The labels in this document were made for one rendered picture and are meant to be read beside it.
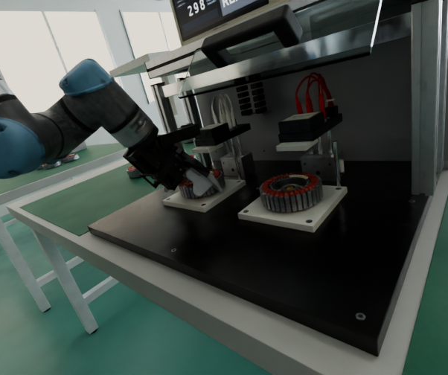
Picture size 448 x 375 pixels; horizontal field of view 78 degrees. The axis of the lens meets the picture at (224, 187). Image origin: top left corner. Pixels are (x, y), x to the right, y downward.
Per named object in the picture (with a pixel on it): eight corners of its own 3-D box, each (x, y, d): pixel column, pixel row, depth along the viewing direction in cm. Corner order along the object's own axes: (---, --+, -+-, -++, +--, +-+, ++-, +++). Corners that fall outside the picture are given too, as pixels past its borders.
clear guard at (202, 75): (369, 55, 22) (365, -35, 20) (178, 99, 38) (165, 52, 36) (431, 35, 43) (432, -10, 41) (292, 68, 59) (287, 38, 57)
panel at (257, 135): (448, 161, 55) (457, -16, 45) (211, 160, 99) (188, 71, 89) (449, 158, 56) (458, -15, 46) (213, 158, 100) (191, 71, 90)
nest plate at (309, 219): (313, 233, 43) (312, 225, 42) (238, 219, 53) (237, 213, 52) (347, 192, 53) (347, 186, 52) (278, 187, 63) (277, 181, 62)
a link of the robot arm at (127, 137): (125, 108, 56) (147, 102, 51) (141, 124, 59) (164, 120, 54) (103, 135, 53) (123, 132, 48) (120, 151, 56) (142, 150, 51)
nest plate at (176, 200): (205, 213, 59) (203, 207, 59) (163, 204, 69) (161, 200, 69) (246, 184, 69) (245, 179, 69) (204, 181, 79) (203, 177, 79)
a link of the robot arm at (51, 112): (-10, 140, 42) (43, 94, 41) (30, 130, 53) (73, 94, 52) (33, 178, 45) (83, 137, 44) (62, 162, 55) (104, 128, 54)
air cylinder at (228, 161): (245, 176, 74) (240, 157, 72) (224, 175, 79) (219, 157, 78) (255, 170, 78) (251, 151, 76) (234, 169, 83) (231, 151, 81)
